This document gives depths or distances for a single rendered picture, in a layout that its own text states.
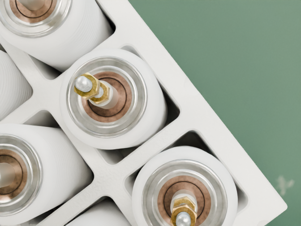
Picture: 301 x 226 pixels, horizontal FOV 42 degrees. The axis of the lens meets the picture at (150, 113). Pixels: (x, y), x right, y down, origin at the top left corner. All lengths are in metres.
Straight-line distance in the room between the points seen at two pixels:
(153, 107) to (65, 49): 0.11
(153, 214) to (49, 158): 0.11
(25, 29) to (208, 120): 0.21
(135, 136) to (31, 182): 0.10
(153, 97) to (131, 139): 0.04
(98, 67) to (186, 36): 0.28
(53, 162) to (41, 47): 0.11
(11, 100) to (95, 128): 0.13
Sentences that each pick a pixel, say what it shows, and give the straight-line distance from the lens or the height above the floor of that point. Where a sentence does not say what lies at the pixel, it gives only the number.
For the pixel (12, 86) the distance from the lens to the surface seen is 0.46.
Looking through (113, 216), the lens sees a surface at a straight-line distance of 0.44.
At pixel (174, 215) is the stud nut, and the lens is 0.28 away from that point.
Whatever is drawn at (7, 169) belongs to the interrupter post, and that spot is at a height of 0.26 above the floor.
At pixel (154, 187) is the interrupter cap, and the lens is 0.36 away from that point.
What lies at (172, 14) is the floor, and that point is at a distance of 0.64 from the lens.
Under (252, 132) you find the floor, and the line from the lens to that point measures 0.61.
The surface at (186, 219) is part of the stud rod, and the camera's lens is 0.27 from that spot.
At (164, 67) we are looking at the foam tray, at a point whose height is 0.18.
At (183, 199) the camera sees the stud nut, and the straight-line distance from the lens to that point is 0.32.
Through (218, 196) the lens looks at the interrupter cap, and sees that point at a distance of 0.36.
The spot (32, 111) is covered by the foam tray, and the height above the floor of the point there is 0.18.
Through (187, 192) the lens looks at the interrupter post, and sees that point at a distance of 0.34.
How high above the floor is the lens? 0.61
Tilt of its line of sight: 83 degrees down
